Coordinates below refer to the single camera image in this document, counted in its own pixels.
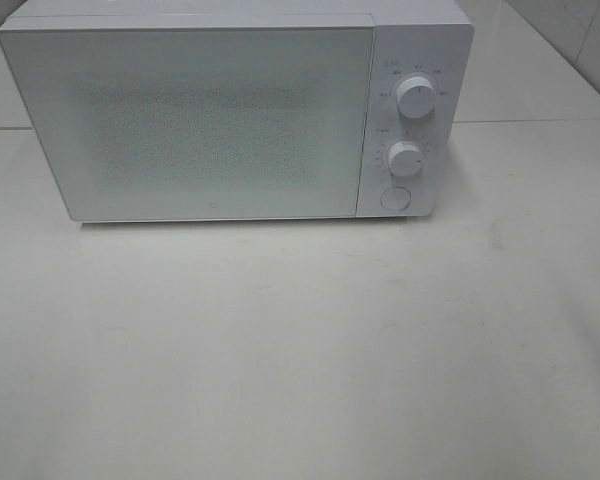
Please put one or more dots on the round white door button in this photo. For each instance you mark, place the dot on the round white door button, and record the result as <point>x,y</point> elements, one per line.
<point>396,199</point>

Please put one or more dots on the white microwave knob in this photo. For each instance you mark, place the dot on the white microwave knob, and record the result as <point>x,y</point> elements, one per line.
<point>416,95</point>
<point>405,159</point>

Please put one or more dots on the white microwave door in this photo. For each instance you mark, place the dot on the white microwave door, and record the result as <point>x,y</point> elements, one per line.
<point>162,125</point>

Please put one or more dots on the white microwave oven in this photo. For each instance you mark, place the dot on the white microwave oven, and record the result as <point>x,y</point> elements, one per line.
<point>431,37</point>

